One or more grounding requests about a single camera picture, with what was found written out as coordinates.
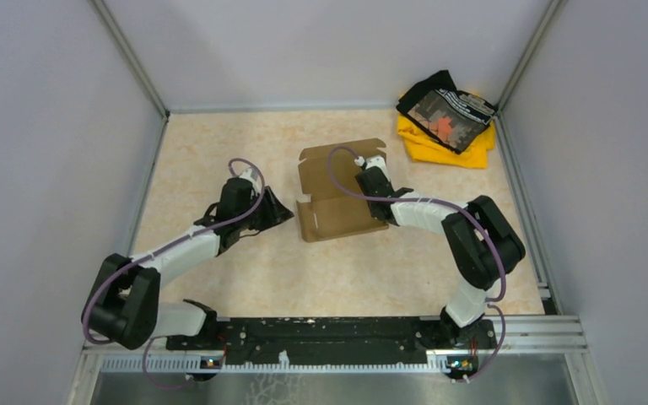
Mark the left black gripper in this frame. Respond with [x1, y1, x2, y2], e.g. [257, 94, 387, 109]
[237, 185, 294, 232]

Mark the brown cardboard box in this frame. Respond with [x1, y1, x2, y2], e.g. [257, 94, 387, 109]
[296, 143, 388, 243]

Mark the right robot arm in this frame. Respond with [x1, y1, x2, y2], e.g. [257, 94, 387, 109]
[355, 165, 526, 348]

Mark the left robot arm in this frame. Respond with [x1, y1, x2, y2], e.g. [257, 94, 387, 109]
[81, 177, 294, 349]

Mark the yellow folded cloth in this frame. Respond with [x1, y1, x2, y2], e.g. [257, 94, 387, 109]
[396, 89, 498, 169]

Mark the black printed folded shirt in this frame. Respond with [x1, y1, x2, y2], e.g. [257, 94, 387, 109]
[396, 70, 498, 154]

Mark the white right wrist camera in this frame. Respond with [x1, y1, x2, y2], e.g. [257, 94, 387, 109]
[354, 155, 389, 177]

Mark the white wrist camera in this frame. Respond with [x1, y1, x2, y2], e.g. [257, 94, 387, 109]
[239, 167, 262, 195]
[354, 155, 389, 177]

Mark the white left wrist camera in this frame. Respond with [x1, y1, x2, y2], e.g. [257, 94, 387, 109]
[239, 167, 262, 195]

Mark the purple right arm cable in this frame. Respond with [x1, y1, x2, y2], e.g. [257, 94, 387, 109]
[325, 145, 508, 383]

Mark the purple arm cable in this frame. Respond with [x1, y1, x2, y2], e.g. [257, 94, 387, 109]
[325, 145, 508, 383]
[82, 158, 267, 391]

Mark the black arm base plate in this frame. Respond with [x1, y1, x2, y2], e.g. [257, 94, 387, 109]
[165, 316, 497, 366]

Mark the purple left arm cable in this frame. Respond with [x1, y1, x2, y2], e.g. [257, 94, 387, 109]
[82, 158, 267, 391]

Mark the aluminium front rail frame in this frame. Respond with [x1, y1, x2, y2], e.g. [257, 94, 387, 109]
[82, 316, 588, 375]

